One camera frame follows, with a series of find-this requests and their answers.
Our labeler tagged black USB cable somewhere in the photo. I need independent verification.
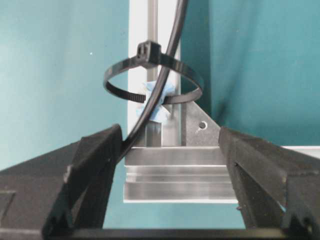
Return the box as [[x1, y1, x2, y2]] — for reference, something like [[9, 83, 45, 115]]
[[116, 0, 190, 166]]

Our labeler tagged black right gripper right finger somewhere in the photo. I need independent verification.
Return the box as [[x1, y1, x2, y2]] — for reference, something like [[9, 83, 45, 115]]
[[218, 127, 320, 240]]

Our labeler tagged long aluminium frame rail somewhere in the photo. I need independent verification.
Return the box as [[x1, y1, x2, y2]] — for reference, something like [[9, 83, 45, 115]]
[[127, 0, 182, 147]]

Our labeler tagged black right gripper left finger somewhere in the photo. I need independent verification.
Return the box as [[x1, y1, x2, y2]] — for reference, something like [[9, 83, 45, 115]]
[[0, 124, 122, 240]]

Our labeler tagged blue tape piece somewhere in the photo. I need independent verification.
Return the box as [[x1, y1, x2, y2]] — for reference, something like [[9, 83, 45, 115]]
[[134, 79, 177, 125]]

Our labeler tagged short aluminium cross rail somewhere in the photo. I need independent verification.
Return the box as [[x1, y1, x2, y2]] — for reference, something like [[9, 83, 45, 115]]
[[122, 145, 320, 205]]

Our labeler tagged aluminium corner bracket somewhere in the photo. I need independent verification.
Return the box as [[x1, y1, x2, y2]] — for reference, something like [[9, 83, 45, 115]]
[[181, 101, 221, 147]]

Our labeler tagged black zip tie loop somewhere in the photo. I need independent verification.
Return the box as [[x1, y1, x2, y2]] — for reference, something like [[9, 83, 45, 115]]
[[103, 40, 203, 105]]

